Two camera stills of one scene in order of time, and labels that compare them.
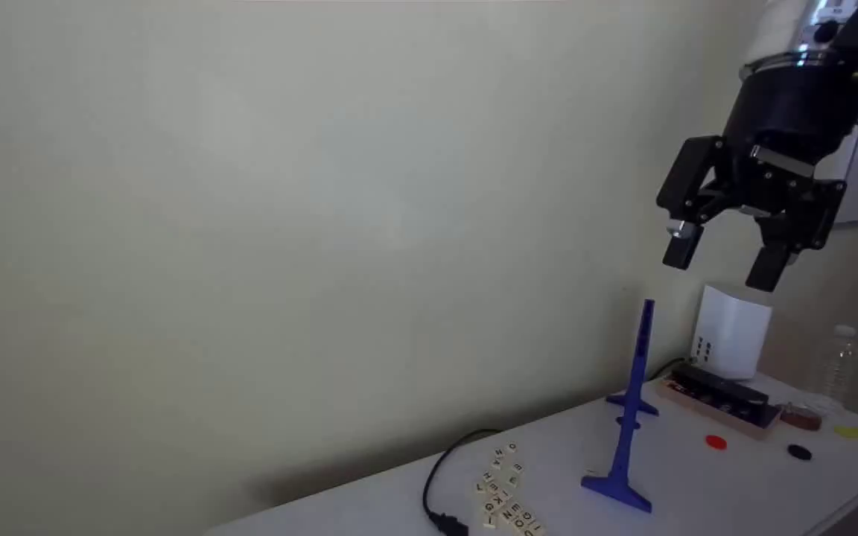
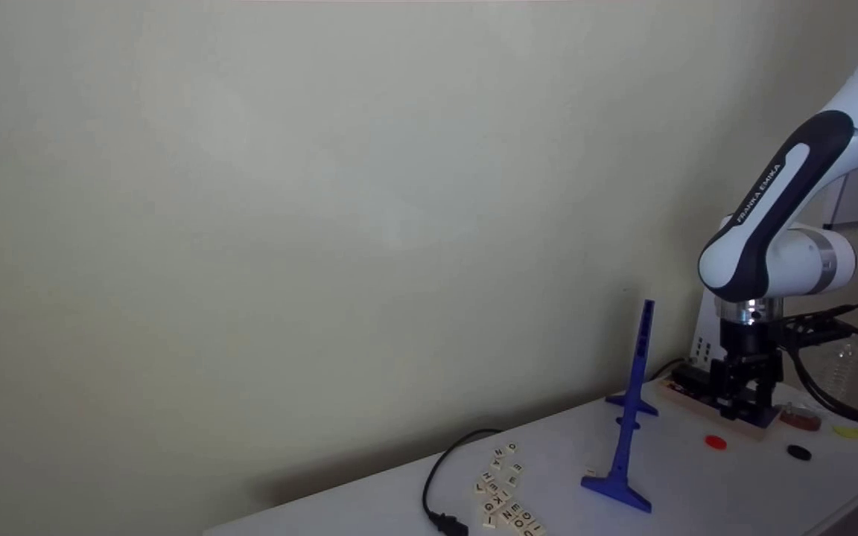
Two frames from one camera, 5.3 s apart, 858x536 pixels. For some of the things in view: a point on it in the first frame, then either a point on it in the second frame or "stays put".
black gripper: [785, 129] to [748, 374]
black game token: [800, 452] stays put
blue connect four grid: [614, 483] stays put
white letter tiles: [498, 495] stays put
